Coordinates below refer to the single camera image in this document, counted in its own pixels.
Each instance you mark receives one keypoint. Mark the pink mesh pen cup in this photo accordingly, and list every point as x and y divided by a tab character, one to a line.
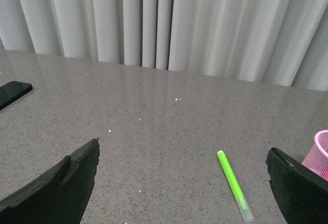
316	159

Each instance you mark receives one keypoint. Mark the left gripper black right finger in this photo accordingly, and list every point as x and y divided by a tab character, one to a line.
301	195

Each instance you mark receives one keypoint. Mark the black smartphone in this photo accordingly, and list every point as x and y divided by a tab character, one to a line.
12	91

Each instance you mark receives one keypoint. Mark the white pleated curtain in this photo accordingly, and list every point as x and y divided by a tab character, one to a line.
281	42

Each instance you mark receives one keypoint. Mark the green marker pen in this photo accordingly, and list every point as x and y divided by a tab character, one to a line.
237	192

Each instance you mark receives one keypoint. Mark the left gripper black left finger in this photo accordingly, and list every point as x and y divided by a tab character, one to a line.
60	195

